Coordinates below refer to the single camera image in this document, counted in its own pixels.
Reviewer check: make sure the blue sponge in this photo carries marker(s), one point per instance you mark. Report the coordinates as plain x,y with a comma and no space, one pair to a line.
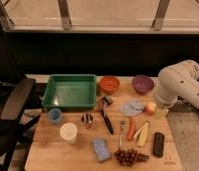
100,149

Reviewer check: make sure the black office chair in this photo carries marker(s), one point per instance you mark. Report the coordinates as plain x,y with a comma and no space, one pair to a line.
16,94

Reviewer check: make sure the white plastic cup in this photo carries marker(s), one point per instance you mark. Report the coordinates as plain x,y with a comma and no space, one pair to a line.
68,132

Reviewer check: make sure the silver fork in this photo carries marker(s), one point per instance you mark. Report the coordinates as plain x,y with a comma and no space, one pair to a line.
122,126

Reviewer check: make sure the green plastic tray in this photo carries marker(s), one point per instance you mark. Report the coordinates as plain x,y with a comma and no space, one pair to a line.
70,92

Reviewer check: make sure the bunch of red grapes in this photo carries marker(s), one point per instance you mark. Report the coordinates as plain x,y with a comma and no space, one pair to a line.
129,157

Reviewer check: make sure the black rectangular remote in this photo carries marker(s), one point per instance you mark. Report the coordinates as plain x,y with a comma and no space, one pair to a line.
158,146

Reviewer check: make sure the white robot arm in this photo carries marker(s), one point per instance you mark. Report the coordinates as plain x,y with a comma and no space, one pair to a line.
178,80

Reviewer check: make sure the orange bowl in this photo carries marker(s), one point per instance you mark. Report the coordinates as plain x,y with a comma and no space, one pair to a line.
109,84

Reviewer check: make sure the peach apple fruit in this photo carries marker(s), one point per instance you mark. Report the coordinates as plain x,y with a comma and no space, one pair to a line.
150,108

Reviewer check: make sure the light blue cloth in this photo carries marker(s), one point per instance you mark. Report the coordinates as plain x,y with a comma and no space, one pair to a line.
132,108

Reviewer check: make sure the small blue cup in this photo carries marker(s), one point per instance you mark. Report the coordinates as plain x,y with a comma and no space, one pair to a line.
55,116

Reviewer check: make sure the purple bowl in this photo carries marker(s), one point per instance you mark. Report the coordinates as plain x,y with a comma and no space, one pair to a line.
142,84

